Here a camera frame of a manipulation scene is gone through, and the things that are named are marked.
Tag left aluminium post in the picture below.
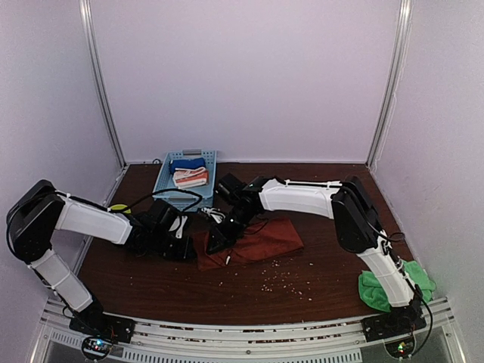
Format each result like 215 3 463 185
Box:
79 0 127 168

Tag yellow green bowl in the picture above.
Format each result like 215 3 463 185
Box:
108 203 132 214

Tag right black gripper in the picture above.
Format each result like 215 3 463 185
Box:
206 206 256 254

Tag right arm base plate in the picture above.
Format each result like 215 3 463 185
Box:
361 314 427 342

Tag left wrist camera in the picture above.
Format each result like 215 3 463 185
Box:
148 200 188 239

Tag orange white rolled towel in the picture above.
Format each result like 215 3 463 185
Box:
172 167 209 189

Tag aluminium front rail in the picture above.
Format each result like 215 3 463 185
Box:
27 298 470 362

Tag blue rolled towel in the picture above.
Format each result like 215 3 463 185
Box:
169 157 206 174

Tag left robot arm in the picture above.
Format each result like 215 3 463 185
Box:
5 179 197 336

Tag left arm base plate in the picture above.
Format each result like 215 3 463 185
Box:
69 315 135 343

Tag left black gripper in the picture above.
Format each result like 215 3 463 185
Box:
150 228 197 262

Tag green microfiber towel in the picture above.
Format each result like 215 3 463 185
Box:
358 260 436 312

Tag light blue plastic basket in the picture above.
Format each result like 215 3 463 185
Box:
153 149 217 213

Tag dark red towel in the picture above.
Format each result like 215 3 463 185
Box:
193 218 304 271

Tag aluminium post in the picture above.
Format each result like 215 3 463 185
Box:
366 0 413 169
79 0 127 168

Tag right aluminium post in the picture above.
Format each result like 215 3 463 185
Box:
366 0 413 169

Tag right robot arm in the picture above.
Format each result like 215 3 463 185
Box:
206 173 428 334

